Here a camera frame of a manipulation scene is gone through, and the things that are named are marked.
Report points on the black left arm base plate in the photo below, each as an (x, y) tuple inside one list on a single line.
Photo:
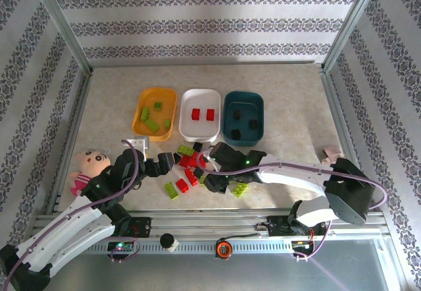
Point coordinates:
[(143, 226)]

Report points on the pink plush doll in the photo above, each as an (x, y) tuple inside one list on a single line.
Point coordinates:
[(90, 162)]

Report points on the orange black round button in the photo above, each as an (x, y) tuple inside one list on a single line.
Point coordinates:
[(222, 249)]

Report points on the white plastic tray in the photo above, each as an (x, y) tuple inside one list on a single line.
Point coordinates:
[(199, 129)]

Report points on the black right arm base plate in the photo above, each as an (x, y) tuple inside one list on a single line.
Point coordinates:
[(276, 226)]

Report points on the aluminium side frame rail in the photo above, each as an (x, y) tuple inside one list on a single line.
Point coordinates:
[(76, 123), (337, 106)]

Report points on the aluminium frame post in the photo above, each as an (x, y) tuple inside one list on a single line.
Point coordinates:
[(349, 24), (63, 24)]

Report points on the white jar black cap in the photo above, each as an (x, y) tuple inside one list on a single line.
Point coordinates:
[(167, 240)]

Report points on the orange plastic tray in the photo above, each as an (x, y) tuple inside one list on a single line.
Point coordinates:
[(154, 136)]

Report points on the circuit board with lights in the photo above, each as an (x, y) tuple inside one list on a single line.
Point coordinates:
[(120, 246)]

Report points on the aluminium front frame rail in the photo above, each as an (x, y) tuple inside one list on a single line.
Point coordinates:
[(204, 220)]

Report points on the lime green lego brick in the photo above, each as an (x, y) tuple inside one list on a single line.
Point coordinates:
[(186, 149), (158, 105), (167, 123), (202, 179), (145, 113), (240, 190), (171, 190), (151, 124)]

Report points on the aluminium back frame rail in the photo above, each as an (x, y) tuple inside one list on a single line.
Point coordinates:
[(207, 63)]

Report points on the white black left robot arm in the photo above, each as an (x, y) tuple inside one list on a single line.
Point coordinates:
[(65, 225)]

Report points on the red lego brick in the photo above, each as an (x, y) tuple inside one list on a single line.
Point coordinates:
[(196, 114), (198, 157), (191, 176), (185, 161), (196, 164), (210, 114), (181, 185)]

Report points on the teal plastic tray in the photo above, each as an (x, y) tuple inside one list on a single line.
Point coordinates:
[(245, 105)]

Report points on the pale pink toy figure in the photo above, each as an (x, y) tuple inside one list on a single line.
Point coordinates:
[(330, 154)]

